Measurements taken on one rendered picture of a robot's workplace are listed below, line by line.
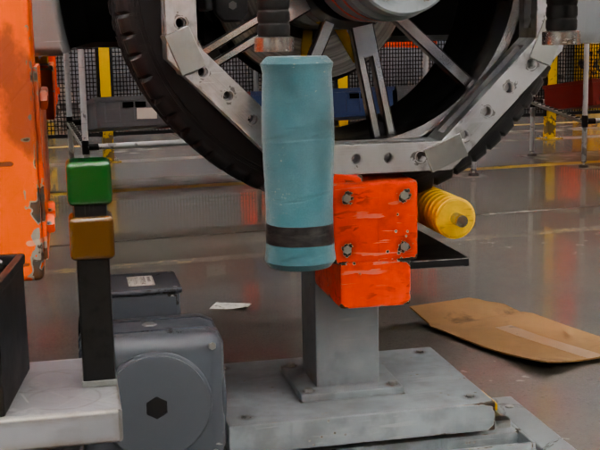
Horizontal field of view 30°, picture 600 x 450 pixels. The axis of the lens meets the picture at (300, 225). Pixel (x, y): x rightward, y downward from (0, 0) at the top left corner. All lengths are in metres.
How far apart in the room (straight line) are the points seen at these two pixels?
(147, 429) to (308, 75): 0.47
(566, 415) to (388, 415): 0.74
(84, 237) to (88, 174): 0.06
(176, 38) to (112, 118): 3.85
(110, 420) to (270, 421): 0.63
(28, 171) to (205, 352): 0.36
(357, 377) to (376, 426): 0.11
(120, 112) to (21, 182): 4.11
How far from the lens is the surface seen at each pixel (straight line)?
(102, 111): 5.25
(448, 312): 2.97
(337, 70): 1.83
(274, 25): 1.21
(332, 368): 1.69
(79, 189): 1.00
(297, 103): 1.32
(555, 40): 1.31
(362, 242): 1.48
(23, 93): 1.15
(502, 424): 1.73
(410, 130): 1.58
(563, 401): 2.38
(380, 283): 1.50
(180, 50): 1.42
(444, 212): 1.53
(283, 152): 1.32
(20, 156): 1.15
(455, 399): 1.68
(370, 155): 1.48
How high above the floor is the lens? 0.77
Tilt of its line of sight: 10 degrees down
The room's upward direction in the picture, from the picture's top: 1 degrees counter-clockwise
